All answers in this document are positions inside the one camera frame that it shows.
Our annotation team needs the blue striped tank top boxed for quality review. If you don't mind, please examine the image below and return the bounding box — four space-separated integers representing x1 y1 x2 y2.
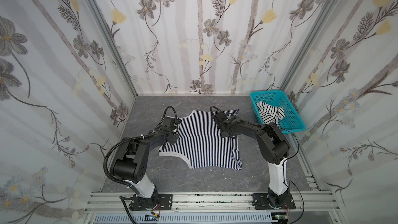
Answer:
158 110 243 170

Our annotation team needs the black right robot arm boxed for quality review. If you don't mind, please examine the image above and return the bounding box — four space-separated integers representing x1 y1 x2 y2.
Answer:
211 112 296 210

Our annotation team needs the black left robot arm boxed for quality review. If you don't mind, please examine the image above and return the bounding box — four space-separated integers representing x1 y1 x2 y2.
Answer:
103 117 182 210

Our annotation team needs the black striped tank top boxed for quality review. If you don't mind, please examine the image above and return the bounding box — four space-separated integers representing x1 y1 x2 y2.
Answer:
256 101 286 125

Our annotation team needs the teal plastic basket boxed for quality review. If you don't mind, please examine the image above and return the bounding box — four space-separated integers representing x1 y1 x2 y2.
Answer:
250 90 306 134

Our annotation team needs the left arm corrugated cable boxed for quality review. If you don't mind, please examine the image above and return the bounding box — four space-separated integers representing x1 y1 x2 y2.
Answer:
103 132 156 224

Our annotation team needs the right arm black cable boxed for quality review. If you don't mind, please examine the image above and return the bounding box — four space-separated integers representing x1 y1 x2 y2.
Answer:
279 130 305 224

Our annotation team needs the white vented cable duct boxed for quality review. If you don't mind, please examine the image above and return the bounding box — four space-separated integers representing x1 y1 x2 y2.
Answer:
93 213 274 224

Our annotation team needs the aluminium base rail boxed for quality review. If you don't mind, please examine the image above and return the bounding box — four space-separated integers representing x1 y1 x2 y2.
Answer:
84 191 340 214

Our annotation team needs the aluminium corner post right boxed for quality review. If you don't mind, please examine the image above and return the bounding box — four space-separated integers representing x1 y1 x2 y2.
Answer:
279 0 339 91

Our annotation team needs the aluminium corner post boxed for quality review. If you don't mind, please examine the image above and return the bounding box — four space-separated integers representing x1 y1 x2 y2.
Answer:
279 0 339 91
85 0 138 99

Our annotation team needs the aluminium corner post left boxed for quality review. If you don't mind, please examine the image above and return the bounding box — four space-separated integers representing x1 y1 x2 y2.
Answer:
85 0 138 99

